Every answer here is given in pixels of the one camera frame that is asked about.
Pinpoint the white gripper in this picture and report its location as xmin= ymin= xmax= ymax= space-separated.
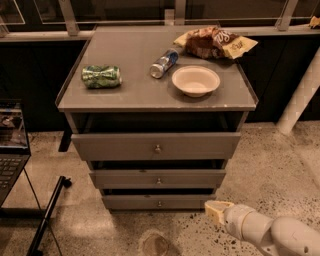
xmin=204 ymin=200 xmax=267 ymax=242

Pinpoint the grey bottom drawer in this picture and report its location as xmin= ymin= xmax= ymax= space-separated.
xmin=102 ymin=194 xmax=216 ymax=210

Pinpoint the grey drawer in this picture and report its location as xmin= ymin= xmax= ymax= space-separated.
xmin=72 ymin=132 xmax=240 ymax=161
xmin=90 ymin=169 xmax=226 ymax=189
xmin=102 ymin=194 xmax=216 ymax=210

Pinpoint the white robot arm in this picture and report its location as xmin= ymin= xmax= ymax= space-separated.
xmin=204 ymin=200 xmax=320 ymax=256

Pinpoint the grey top drawer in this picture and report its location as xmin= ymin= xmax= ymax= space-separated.
xmin=72 ymin=132 xmax=240 ymax=161

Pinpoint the grey drawer cabinet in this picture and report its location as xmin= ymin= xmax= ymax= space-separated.
xmin=57 ymin=26 xmax=257 ymax=197

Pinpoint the grey middle drawer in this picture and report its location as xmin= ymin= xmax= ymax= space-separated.
xmin=90 ymin=169 xmax=226 ymax=189

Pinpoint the white paper bowl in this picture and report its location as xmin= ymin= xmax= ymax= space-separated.
xmin=172 ymin=66 xmax=220 ymax=97

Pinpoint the blue silver soda can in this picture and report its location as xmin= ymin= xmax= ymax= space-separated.
xmin=150 ymin=49 xmax=179 ymax=79

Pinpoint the white diagonal pole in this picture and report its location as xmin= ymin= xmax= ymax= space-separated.
xmin=276 ymin=47 xmax=320 ymax=134

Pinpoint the brown yellow chip bag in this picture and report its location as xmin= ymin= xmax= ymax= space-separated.
xmin=174 ymin=26 xmax=258 ymax=60

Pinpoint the crushed green soda can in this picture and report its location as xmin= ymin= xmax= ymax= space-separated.
xmin=81 ymin=65 xmax=122 ymax=89

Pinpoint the black laptop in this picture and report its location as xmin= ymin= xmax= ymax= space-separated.
xmin=0 ymin=99 xmax=31 ymax=206

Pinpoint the small yellow object on ledge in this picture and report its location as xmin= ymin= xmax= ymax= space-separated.
xmin=309 ymin=16 xmax=320 ymax=28

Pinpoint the metal window railing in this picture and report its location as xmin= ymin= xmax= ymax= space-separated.
xmin=0 ymin=0 xmax=320 ymax=41

